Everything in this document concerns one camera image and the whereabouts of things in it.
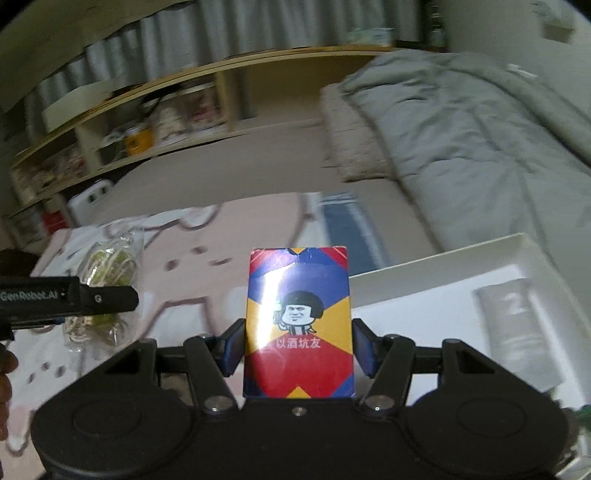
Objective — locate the clear printed jar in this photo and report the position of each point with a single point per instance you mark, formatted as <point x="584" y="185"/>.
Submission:
<point x="202" y="108"/>
<point x="173" y="119"/>

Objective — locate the blue striped towel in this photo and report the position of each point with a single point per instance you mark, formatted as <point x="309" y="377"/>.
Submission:
<point x="351" y="226"/>

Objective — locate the tissue box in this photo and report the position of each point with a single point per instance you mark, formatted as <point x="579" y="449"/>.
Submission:
<point x="369" y="34"/>

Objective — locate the bed with grey sheet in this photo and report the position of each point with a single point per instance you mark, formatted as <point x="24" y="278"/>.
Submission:
<point x="258" y="157"/>

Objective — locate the beige fuzzy pillow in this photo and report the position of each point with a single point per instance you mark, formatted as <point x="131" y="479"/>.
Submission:
<point x="355" y="134"/>

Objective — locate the row of printed boxes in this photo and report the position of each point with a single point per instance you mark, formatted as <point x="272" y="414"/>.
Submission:
<point x="51" y="164"/>

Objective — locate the person's left hand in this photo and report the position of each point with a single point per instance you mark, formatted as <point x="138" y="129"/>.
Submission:
<point x="5" y="392"/>

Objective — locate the white squeeze tube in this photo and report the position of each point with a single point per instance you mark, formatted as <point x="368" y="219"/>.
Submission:
<point x="517" y="323"/>

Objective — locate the white air conditioner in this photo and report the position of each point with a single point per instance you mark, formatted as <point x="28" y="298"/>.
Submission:
<point x="558" y="25"/>

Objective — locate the dark bottle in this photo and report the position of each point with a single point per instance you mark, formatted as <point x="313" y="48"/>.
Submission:
<point x="436" y="34"/>

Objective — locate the red box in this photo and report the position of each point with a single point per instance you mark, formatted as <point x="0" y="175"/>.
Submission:
<point x="51" y="216"/>

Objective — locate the white cardboard box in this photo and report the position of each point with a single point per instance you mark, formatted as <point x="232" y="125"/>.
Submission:
<point x="76" y="104"/>

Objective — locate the white power strip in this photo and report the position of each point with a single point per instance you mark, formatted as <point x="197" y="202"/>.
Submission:
<point x="90" y="194"/>

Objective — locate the grey duvet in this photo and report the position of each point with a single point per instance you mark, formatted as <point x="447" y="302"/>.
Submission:
<point x="485" y="138"/>

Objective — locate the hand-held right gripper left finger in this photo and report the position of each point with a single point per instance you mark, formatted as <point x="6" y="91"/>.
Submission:
<point x="233" y="346"/>

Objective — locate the clear bag of rings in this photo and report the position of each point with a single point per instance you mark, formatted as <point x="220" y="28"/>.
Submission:
<point x="105" y="272"/>

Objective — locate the wooden headboard shelf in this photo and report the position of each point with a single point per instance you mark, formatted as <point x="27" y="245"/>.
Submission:
<point x="258" y="57"/>

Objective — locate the colourful card box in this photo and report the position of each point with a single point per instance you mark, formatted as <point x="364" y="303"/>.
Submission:
<point x="298" y="323"/>

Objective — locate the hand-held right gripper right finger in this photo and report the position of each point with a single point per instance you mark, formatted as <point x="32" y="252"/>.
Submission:
<point x="362" y="346"/>

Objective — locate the white shallow box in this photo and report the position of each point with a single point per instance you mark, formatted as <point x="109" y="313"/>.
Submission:
<point x="438" y="295"/>

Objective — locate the grey curtain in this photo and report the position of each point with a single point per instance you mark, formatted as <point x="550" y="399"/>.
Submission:
<point x="277" y="27"/>

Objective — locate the cartoon printed blanket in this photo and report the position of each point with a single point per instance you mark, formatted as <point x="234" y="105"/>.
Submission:
<point x="194" y="230"/>

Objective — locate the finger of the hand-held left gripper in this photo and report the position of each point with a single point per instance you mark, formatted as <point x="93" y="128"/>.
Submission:
<point x="106" y="299"/>

